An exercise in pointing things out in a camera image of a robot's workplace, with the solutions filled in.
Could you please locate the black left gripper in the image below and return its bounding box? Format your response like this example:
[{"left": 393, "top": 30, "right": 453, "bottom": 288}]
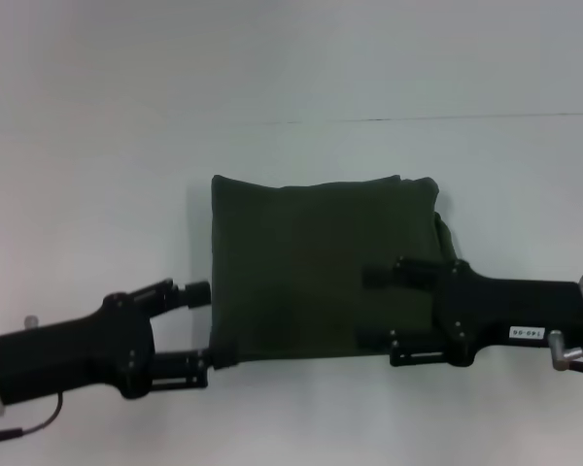
[{"left": 0, "top": 278, "right": 216, "bottom": 407}]

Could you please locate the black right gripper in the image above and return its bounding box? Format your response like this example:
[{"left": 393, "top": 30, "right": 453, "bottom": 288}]
[{"left": 361, "top": 256, "right": 583, "bottom": 369}]

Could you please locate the dark green t-shirt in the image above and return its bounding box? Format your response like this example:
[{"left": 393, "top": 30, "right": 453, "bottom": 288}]
[{"left": 208, "top": 173, "right": 461, "bottom": 371}]

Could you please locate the right arm cable with plugs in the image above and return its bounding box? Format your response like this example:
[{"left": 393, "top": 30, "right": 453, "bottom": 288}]
[{"left": 547, "top": 329, "right": 583, "bottom": 378}]

